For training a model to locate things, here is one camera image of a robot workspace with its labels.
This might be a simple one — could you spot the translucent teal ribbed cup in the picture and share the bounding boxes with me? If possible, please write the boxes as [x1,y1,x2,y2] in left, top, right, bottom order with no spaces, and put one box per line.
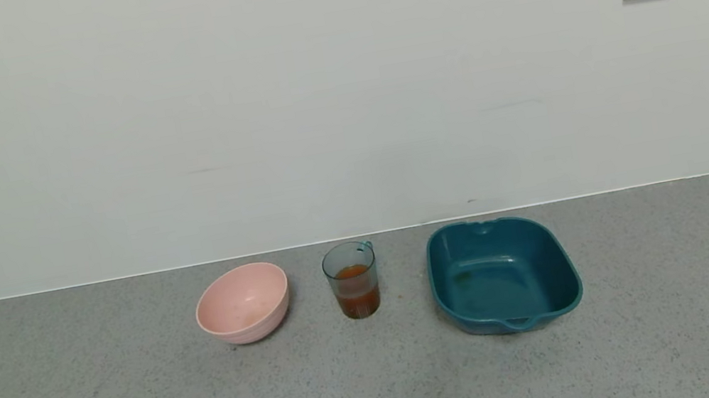
[319,238,386,324]

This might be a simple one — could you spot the pink plastic bowl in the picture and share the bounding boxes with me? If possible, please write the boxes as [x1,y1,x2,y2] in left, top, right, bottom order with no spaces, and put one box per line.
[188,257,298,352]

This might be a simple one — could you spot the teal plastic basin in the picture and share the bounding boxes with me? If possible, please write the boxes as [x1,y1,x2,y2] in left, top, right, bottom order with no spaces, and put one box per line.
[421,203,590,346]

